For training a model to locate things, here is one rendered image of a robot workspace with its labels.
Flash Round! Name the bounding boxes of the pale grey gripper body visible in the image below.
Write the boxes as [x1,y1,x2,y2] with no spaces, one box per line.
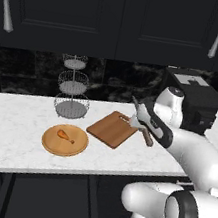
[127,113,150,133]

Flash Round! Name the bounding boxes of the brown wooden cutting board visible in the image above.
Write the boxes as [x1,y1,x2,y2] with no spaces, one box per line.
[82,106,142,154]

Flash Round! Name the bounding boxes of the round wooden plate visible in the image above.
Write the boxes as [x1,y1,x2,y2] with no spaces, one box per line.
[38,119,92,162]

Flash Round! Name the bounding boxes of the black coffee machine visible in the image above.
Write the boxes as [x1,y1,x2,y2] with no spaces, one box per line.
[153,64,218,139]

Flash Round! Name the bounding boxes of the brown chicken drumstick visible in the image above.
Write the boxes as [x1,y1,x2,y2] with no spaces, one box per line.
[55,128,77,146]

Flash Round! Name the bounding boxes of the three-tier grey wire stand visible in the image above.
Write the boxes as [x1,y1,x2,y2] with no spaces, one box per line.
[51,51,100,124]

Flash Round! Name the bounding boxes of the silver drawer handle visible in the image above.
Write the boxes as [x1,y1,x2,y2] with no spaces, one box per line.
[175,179,197,192]

